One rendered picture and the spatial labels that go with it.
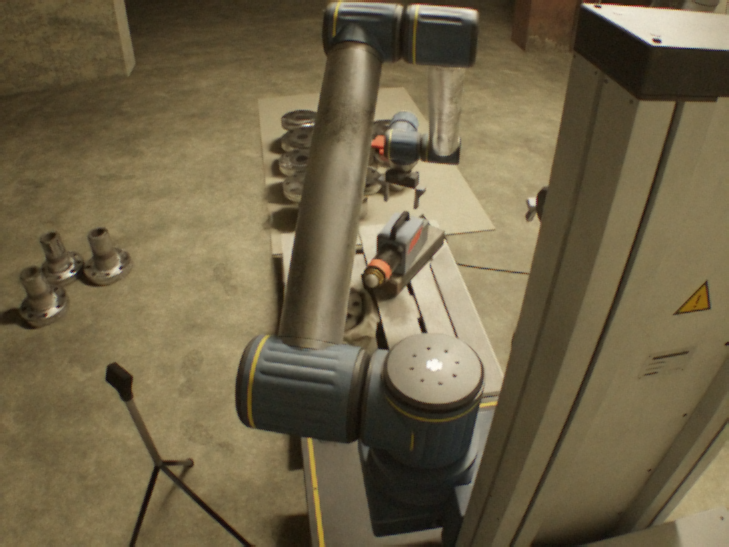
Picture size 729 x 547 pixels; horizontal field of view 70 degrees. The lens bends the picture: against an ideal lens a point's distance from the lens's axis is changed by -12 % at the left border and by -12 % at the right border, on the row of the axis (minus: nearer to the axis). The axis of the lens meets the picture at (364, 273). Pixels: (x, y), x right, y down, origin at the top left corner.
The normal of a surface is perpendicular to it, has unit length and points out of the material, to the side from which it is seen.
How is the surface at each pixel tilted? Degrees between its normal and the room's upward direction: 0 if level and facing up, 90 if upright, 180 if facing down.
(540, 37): 89
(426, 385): 0
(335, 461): 0
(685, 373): 90
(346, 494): 0
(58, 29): 90
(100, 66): 90
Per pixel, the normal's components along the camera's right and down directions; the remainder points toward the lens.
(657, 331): 0.15, 0.63
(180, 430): 0.00, -0.77
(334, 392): -0.11, -0.19
